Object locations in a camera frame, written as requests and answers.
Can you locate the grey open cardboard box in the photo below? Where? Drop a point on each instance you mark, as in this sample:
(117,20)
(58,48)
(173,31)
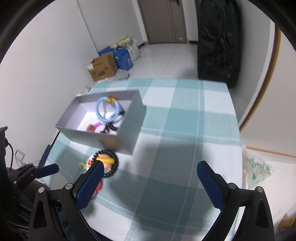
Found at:
(110,120)

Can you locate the small yellow green charm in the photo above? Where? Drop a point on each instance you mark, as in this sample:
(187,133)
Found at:
(82,164)

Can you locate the blue cardboard box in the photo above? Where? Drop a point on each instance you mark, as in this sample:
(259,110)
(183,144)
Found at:
(121,56)

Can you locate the black suitcase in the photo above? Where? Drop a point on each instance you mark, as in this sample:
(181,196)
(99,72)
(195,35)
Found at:
(219,41)

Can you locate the brown cardboard box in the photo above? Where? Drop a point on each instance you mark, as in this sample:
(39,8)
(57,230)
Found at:
(102,67)

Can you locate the teal plaid tablecloth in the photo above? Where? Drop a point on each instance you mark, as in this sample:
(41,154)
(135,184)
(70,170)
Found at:
(155,194)

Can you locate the cream tote bag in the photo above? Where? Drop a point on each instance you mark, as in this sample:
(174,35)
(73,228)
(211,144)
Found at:
(125,41)

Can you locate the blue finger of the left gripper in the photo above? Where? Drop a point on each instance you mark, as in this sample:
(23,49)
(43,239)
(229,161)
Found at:
(47,170)

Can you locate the grey door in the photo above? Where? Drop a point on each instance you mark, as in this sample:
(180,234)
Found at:
(164,21)

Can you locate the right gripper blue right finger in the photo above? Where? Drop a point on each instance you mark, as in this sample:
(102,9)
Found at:
(213,183)

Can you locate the green printed plastic bag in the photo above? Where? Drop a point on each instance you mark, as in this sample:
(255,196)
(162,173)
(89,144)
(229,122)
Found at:
(255,169)

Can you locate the black bead bracelet pig charm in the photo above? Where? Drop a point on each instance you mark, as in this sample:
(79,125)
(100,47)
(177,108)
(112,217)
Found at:
(110,161)

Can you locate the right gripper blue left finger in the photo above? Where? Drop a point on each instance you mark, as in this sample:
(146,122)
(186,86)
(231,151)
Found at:
(79,192)

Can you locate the white round red badge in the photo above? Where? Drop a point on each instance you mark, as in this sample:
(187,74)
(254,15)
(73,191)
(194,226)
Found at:
(95,171)

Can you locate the grey plastic mailer bag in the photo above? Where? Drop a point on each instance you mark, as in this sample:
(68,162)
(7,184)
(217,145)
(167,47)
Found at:
(122,74)

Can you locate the white woven sack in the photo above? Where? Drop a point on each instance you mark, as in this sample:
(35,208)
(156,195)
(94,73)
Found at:
(133,51)

